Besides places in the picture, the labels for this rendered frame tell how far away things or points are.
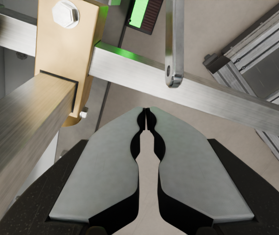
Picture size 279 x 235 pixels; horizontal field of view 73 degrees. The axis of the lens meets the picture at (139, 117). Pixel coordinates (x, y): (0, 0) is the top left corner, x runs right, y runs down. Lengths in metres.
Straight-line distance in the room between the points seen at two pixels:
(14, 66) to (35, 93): 0.35
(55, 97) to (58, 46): 0.05
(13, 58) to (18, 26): 0.30
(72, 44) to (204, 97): 0.14
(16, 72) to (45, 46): 0.33
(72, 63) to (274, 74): 0.96
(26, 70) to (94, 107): 0.19
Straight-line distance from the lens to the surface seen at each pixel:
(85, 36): 0.19
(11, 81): 0.55
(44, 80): 0.20
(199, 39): 1.09
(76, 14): 0.19
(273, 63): 1.03
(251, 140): 1.52
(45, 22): 0.20
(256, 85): 1.04
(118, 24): 0.34
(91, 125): 0.42
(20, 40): 0.22
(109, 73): 0.20
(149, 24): 0.34
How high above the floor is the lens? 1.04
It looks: 59 degrees down
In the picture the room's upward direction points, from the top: 178 degrees counter-clockwise
